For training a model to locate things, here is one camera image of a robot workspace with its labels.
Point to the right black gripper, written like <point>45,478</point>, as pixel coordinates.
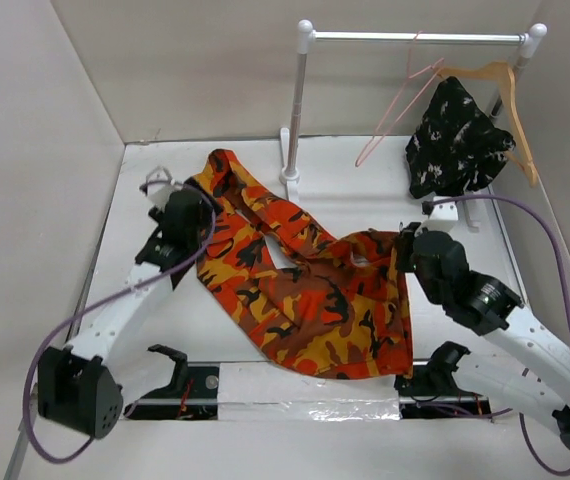
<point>405,244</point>

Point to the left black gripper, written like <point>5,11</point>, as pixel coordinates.
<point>163,215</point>

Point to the orange camouflage trousers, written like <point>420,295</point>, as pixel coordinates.
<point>312,303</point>

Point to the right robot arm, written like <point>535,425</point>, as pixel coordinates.
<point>490,309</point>

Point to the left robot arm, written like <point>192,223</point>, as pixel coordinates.
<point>85,385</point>

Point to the wooden hanger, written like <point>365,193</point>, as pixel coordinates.
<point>502,74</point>

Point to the black white patterned garment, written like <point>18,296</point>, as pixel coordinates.
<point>456,148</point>

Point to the white clothes rack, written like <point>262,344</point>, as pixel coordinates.
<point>526,43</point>

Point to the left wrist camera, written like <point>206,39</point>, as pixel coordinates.
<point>158,185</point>

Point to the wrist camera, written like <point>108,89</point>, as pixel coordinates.
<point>158,185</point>
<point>441,214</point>

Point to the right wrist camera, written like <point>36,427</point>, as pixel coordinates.
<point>441,214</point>

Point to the pink wire hanger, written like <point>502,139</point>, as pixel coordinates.
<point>393,114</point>

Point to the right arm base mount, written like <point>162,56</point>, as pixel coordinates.
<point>431,392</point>

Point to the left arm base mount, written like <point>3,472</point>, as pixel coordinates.
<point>190,395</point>

